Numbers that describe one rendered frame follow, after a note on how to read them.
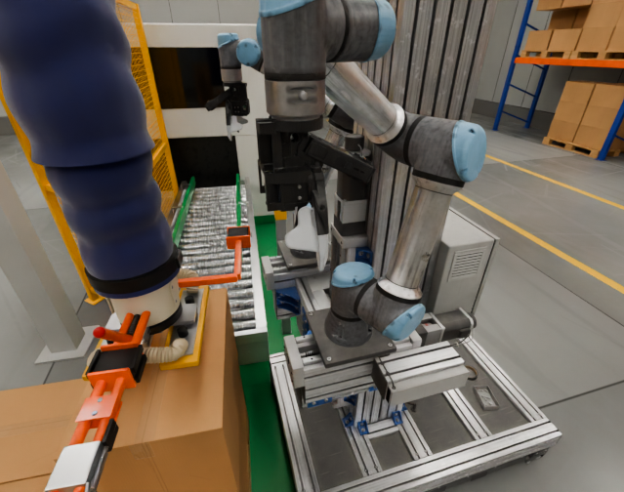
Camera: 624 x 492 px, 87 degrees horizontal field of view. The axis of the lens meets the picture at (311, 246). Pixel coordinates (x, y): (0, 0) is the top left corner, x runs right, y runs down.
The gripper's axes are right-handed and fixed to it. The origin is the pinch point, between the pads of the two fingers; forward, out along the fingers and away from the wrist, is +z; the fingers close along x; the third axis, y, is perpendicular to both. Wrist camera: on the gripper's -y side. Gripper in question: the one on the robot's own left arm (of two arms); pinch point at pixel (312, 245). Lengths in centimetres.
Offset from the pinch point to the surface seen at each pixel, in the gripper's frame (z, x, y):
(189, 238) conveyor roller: 97, -191, 42
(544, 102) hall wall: 93, -669, -808
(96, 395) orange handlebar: 33, -8, 43
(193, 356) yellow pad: 45, -24, 27
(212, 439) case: 62, -10, 25
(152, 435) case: 58, -12, 39
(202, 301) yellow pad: 45, -47, 24
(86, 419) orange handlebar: 32, -2, 43
